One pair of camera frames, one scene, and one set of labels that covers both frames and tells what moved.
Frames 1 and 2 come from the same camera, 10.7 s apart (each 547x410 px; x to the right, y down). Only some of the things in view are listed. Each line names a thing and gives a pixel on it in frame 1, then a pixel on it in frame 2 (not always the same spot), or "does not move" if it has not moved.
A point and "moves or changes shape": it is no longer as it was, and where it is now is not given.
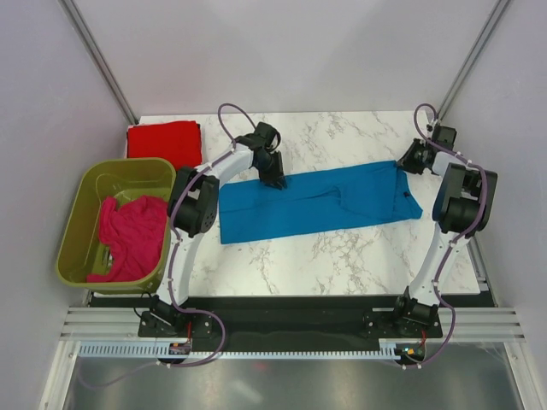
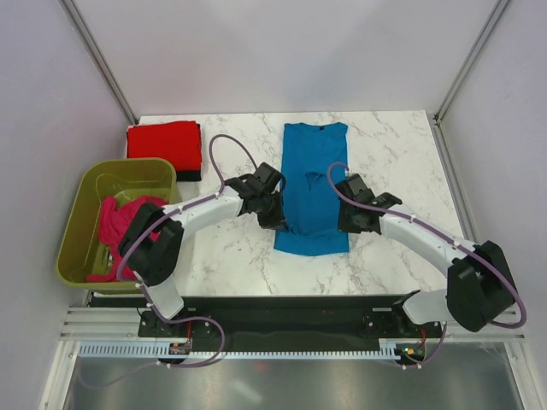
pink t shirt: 133,233 does not move
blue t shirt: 347,198 moves or changes shape
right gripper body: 418,149 -> 346,220
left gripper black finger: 273,178 -> 270,215
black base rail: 289,316 does not move
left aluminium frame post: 98,58 does not move
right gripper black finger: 408,162 -> 352,219
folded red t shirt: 179,142 does not move
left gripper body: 272,160 -> 275,197
